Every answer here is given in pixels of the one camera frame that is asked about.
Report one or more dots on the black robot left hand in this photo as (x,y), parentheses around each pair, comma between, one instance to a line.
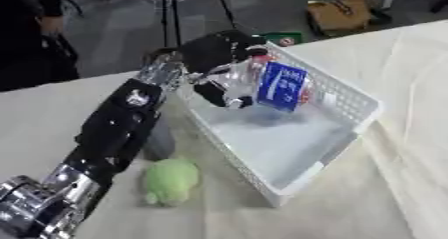
(213,51)

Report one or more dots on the clear bottle with blue label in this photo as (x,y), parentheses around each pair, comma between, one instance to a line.
(280,84)

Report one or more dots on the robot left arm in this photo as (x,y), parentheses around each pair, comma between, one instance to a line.
(119,116)

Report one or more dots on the green box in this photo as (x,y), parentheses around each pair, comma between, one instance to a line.
(283,38)

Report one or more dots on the black tripod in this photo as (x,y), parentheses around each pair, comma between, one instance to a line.
(172,9)

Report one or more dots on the white perforated plastic basket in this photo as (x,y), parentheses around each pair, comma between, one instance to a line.
(286,139)

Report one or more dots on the tan bag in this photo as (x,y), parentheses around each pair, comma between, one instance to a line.
(339,14)

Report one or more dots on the green soft toy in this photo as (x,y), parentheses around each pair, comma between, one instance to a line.
(171,181)

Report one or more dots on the person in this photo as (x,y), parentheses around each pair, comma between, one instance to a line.
(29,33)

